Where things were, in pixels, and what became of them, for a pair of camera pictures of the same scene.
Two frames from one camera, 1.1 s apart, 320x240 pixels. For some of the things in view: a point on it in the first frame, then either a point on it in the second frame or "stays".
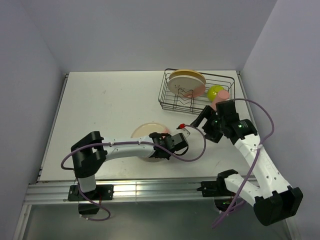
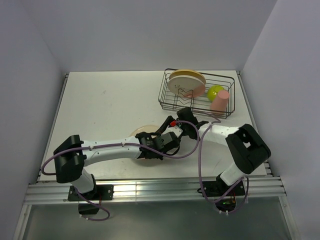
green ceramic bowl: x=213 y=91 stays
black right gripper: x=214 y=137 to x=163 y=127
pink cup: x=222 y=95 stays
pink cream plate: x=187 y=86 stays
